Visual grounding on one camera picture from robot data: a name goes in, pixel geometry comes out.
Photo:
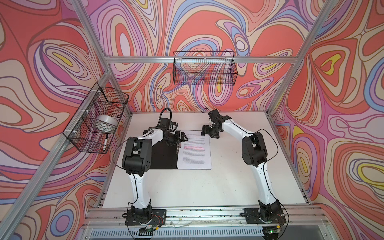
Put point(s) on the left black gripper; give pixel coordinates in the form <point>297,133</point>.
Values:
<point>177,139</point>

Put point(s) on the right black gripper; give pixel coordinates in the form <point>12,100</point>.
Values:
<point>205,131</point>

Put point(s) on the printed paper sheet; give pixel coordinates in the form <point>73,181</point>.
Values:
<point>195,153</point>

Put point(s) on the teal file folder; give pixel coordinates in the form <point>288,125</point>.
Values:
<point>164,157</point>

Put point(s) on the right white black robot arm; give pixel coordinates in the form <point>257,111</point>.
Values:
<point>254,154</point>

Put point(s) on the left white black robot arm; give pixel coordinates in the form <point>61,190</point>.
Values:
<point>137,160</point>

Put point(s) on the silver tape roll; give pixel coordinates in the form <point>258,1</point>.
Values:
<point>104,124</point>

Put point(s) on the black white marker pen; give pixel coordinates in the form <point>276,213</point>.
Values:
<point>105,144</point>

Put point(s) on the white ventilation grille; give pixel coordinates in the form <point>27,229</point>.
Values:
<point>174,233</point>

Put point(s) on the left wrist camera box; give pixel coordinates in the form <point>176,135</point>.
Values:
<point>166,124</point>

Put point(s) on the back black wire basket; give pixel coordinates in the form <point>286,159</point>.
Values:
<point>207,68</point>

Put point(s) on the black wire basket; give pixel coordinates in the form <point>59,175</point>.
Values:
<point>207,68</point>
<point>100,114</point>

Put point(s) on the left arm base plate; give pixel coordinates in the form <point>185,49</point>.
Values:
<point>141,217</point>

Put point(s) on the left black wire basket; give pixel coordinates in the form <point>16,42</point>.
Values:
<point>100,114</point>

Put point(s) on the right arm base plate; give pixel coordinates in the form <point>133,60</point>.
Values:
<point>263,216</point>

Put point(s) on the aluminium front rail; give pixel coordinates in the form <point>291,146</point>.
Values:
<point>296,215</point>

